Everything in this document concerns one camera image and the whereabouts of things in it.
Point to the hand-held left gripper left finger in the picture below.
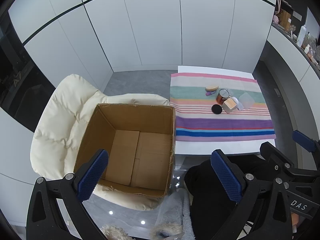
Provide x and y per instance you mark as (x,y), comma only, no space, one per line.
(92,177)

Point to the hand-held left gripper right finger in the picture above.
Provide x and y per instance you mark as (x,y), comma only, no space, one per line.
(226,177)

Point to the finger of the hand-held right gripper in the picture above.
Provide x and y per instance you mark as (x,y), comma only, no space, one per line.
(303,140)
(272,155)

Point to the pale blue plastic case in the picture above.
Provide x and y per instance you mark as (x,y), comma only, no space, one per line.
(247,101)

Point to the beige wooden cube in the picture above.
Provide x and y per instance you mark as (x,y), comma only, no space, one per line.
(229,105)

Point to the brown cardboard box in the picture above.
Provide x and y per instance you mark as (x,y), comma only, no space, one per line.
(125,120)

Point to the blue tube with pink cap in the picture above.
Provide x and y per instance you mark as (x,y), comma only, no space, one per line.
(209,93)

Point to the person's black trouser leg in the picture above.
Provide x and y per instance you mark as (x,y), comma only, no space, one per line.
(207,200)

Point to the striped colourful cloth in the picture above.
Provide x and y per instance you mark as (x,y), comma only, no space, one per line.
(212,125)

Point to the beige furry slipper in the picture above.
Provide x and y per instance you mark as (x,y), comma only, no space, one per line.
(112,231)

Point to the white round case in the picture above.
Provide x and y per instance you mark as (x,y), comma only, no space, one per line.
(237,103)

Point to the grey fleece garment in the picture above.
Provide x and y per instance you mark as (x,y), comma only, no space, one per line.
(172,212)

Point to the black round disc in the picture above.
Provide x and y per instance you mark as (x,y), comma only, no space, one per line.
(216,109)

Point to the cream padded chair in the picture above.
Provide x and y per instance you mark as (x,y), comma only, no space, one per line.
(65,110)

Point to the red tin can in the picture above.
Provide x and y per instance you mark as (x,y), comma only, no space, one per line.
(222,96)

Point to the beige oval wooden piece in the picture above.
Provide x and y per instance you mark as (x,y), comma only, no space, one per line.
(212,88)

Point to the white bottle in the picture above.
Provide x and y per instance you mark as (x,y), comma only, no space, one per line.
(302,35)

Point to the brown box on shelf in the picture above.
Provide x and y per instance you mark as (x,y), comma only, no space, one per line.
(285,17)

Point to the black built-in appliance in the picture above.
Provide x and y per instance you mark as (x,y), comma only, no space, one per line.
(15,80)

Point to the white wall socket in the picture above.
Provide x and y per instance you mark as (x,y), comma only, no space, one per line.
(277,92)

